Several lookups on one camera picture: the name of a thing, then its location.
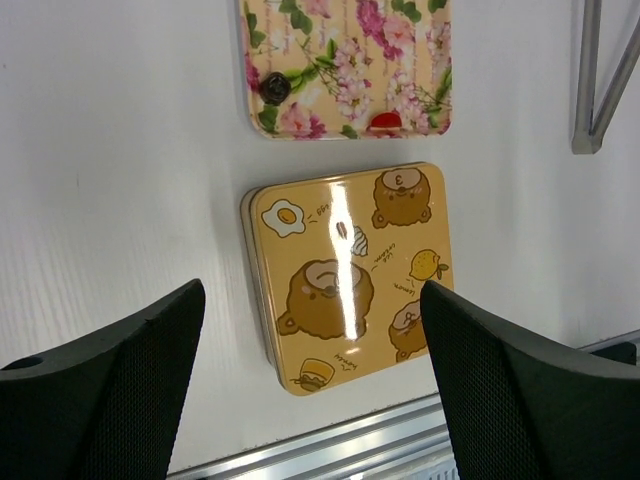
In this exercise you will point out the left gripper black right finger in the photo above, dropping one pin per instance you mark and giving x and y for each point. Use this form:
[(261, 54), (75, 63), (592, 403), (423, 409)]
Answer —
[(521, 406)]

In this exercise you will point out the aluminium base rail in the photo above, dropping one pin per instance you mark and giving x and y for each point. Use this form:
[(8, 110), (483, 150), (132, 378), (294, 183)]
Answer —
[(239, 424)]

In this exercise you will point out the metal tongs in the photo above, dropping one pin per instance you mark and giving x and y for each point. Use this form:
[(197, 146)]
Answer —
[(591, 123)]

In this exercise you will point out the floral tray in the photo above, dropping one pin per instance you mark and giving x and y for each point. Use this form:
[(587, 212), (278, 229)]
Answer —
[(347, 62)]

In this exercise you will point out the silver tin lid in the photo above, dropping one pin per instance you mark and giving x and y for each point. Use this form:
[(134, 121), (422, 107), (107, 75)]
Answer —
[(342, 262)]

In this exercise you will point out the dark round chocolate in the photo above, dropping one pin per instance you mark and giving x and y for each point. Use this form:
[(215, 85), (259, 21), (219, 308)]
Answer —
[(275, 88)]

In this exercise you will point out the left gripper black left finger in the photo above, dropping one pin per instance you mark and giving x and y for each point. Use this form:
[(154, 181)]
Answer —
[(108, 404)]

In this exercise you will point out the red white chocolate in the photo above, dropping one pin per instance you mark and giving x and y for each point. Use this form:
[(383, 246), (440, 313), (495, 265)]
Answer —
[(386, 125)]

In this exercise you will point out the gold chocolate box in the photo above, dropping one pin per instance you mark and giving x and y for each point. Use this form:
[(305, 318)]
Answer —
[(254, 279)]

